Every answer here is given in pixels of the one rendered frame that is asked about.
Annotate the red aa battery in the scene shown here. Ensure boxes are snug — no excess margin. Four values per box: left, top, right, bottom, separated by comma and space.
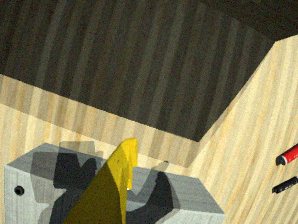
279, 145, 298, 166

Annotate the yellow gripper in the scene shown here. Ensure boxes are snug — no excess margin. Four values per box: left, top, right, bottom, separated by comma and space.
62, 138, 138, 224

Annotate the black aa battery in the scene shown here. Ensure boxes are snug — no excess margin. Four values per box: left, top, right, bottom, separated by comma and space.
274, 176, 298, 194

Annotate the brown wooden drawer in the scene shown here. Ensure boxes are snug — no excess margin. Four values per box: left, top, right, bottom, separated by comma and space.
204, 0, 298, 38

